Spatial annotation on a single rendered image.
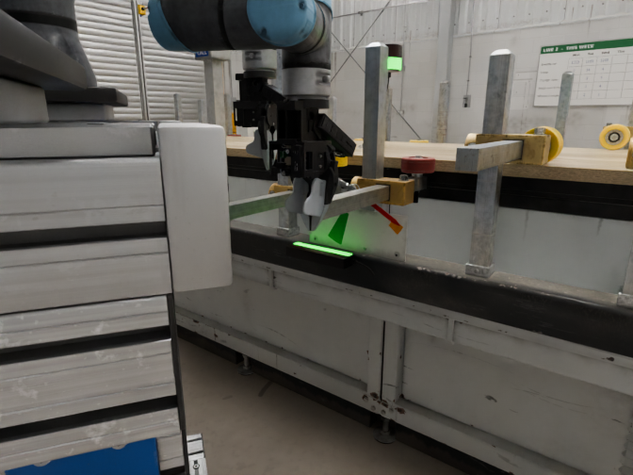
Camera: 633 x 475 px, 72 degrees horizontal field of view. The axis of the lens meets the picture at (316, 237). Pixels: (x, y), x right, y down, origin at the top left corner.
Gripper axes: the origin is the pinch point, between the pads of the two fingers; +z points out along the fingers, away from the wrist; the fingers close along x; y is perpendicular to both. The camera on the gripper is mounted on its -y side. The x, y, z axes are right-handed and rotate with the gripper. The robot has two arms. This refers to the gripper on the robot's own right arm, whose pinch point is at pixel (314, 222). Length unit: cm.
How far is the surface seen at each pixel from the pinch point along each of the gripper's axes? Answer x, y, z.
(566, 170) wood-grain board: 31, -46, -7
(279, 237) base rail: -29.2, -23.7, 12.2
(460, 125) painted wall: -239, -766, -13
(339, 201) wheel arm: 1.5, -5.5, -3.1
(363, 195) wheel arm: 1.5, -13.6, -3.1
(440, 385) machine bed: 7, -51, 56
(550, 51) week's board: -101, -753, -128
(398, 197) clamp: 3.8, -24.4, -1.6
